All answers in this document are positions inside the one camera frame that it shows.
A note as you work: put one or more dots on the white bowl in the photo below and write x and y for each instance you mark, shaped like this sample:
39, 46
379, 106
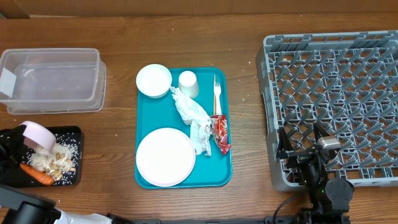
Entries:
154, 80

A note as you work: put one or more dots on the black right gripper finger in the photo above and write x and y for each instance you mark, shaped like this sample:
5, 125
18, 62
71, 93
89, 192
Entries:
284, 148
319, 132

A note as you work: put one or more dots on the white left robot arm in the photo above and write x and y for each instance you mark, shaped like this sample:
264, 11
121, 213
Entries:
27, 208

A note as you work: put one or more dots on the pink bowl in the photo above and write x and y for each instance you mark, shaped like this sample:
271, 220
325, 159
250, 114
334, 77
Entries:
38, 138

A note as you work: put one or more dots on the white napkin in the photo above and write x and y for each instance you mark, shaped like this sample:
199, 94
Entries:
194, 115

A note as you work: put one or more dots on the clear plastic bin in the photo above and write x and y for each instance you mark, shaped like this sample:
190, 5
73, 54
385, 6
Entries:
52, 80

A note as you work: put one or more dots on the pink plate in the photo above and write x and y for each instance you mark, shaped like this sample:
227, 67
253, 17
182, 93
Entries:
165, 157

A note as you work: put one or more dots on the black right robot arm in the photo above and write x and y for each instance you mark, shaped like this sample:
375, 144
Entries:
329, 198

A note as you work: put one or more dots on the white plastic fork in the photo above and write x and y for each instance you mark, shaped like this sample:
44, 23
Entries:
218, 104

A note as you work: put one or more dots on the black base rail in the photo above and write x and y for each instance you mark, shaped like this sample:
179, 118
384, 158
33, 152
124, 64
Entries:
266, 220

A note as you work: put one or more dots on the wooden chopstick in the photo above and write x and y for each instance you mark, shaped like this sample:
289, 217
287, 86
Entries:
214, 96

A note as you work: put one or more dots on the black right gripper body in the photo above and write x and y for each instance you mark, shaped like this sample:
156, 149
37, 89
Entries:
314, 172

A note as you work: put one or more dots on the grey dish rack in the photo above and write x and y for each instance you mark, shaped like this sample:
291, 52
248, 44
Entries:
345, 81

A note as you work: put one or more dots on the red snack wrapper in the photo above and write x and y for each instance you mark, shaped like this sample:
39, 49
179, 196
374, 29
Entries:
219, 127

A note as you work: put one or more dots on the orange carrot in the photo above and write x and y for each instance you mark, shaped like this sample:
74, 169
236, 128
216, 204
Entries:
42, 177

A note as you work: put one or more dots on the white paper cup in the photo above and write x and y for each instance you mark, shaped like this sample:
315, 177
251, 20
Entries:
188, 84

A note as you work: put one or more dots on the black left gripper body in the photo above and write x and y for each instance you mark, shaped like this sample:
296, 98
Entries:
9, 157

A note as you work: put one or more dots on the rice and peanuts pile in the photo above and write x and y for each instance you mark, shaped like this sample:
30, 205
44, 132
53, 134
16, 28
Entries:
60, 164

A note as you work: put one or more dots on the black tray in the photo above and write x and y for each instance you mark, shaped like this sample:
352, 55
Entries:
71, 139

